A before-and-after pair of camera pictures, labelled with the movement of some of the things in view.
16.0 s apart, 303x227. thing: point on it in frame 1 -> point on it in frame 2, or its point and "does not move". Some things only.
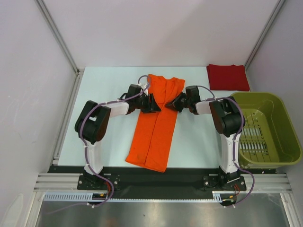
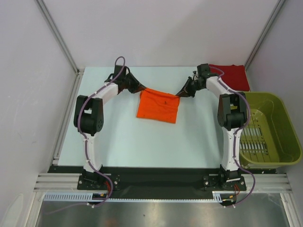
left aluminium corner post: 78,72 does not move
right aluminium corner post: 264,34 does not move
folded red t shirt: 231,77 does not move
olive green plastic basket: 269,138 does not move
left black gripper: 151,107 -> 137,87
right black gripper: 178,102 -> 189,86
